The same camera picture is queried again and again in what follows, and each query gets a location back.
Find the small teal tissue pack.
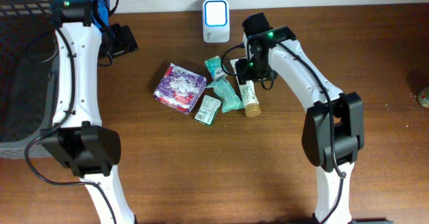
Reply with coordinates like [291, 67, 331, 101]
[204, 56, 227, 80]

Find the mint green wipes packet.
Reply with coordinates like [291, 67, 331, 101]
[207, 78, 243, 113]

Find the white leafy cream tube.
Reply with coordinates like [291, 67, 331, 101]
[236, 76, 261, 117]

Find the green white soap box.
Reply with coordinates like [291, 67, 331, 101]
[194, 95, 221, 126]

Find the purple floral pack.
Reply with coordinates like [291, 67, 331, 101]
[153, 63, 207, 114]

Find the green lidded small jar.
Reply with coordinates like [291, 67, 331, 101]
[417, 87, 429, 109]

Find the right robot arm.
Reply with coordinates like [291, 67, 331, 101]
[235, 13, 365, 223]

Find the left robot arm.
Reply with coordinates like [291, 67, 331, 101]
[40, 0, 137, 223]

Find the white barcode scanner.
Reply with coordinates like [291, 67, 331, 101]
[202, 0, 230, 44]

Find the grey plastic mesh basket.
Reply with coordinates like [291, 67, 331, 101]
[1, 0, 59, 159]

